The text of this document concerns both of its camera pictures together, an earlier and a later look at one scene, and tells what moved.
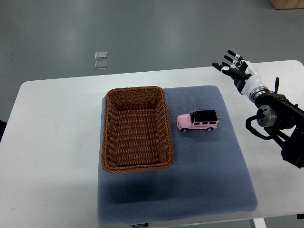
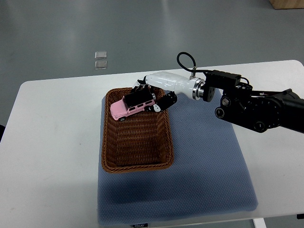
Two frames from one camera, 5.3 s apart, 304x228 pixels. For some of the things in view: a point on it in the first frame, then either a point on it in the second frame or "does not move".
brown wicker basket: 136,133 does not move
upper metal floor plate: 99,55 does not move
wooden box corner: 287,4 does not move
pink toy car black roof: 198,119 to 130,103
